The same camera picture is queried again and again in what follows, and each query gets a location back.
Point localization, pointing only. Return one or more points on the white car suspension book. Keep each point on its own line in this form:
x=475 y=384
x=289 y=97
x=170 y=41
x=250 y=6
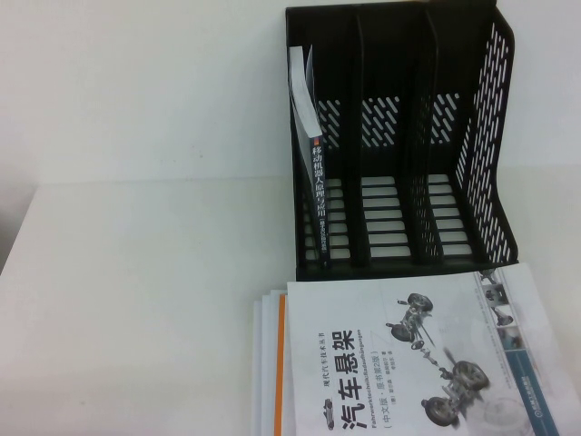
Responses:
x=363 y=363

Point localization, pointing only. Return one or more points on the book with orange stripe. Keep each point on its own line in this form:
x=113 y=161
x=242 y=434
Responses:
x=282 y=363

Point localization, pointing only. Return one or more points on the black plastic book stand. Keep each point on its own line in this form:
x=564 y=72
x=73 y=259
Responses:
x=386 y=150

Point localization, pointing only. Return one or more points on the black robotics book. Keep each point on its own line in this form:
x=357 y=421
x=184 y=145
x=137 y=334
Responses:
x=318 y=191

